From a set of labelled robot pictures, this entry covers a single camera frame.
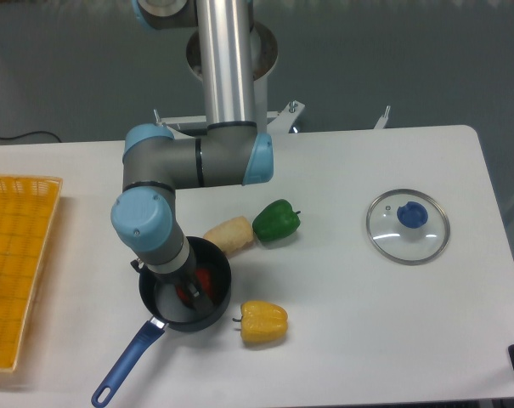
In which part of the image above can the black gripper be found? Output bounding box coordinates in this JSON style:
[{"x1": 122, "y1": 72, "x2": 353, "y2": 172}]
[{"x1": 130, "y1": 254, "x2": 215, "y2": 317}]

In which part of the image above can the red bell pepper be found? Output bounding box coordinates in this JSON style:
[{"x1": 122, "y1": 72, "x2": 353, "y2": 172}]
[{"x1": 175, "y1": 268, "x2": 214, "y2": 307}]

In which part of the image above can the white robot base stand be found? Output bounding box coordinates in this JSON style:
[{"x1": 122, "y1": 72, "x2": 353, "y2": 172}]
[{"x1": 155, "y1": 22, "x2": 305, "y2": 136}]

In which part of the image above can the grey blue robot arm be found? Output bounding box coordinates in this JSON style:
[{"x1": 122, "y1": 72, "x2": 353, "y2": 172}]
[{"x1": 111, "y1": 1, "x2": 274, "y2": 314}]

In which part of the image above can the yellow bell pepper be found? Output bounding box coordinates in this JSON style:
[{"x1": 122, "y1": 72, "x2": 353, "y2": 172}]
[{"x1": 234, "y1": 300, "x2": 288, "y2": 344}]

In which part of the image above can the green bell pepper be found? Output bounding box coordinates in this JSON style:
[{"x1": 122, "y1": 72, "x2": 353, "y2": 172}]
[{"x1": 252, "y1": 199, "x2": 301, "y2": 242}]

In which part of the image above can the beige bread roll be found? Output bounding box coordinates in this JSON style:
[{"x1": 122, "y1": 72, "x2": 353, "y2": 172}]
[{"x1": 203, "y1": 216, "x2": 254, "y2": 255}]

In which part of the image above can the yellow woven basket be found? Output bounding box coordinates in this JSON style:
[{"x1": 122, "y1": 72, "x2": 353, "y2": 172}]
[{"x1": 0, "y1": 174, "x2": 63, "y2": 372}]

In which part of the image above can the glass lid blue knob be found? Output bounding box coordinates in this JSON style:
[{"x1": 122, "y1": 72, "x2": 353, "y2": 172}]
[{"x1": 365, "y1": 189, "x2": 451, "y2": 266}]

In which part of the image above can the dark pot blue handle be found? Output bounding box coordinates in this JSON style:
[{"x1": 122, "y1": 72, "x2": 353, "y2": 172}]
[{"x1": 91, "y1": 236, "x2": 232, "y2": 407}]

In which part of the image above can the black floor cable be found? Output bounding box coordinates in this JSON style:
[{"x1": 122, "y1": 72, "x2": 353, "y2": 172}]
[{"x1": 0, "y1": 130, "x2": 62, "y2": 144}]

